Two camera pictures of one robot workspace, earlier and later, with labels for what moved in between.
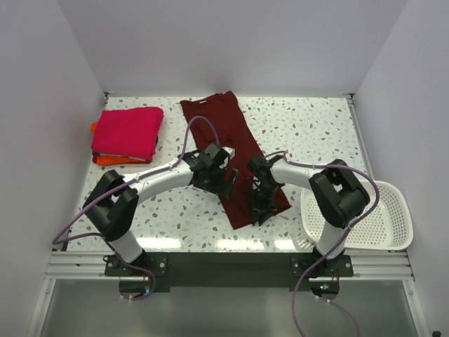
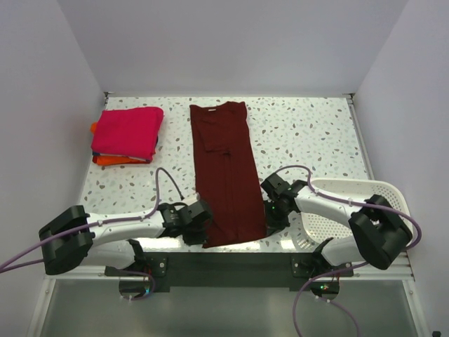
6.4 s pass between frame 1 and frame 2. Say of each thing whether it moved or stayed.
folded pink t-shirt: stayed
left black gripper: moved
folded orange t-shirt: stayed
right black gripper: moved
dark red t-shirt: moved
